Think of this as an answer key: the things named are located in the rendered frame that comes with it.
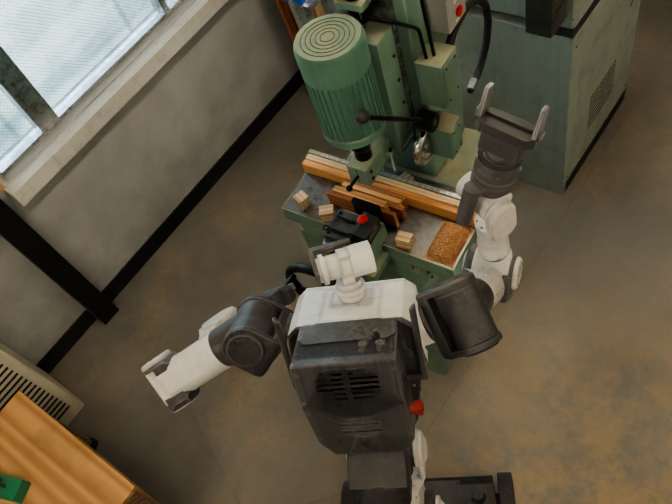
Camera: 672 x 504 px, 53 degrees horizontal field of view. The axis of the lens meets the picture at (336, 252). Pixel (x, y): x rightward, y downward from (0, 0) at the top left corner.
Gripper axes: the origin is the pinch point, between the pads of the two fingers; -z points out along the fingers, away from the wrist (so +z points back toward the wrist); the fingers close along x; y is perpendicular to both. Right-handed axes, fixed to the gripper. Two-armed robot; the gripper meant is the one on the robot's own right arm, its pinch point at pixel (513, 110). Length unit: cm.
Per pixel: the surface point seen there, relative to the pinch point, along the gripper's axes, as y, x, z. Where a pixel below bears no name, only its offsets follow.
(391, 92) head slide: 33, 43, 35
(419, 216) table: 29, 26, 70
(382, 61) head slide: 30, 44, 24
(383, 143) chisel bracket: 34, 43, 54
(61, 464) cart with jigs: -73, 93, 146
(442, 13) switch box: 46, 38, 16
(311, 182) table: 27, 64, 76
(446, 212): 31, 19, 65
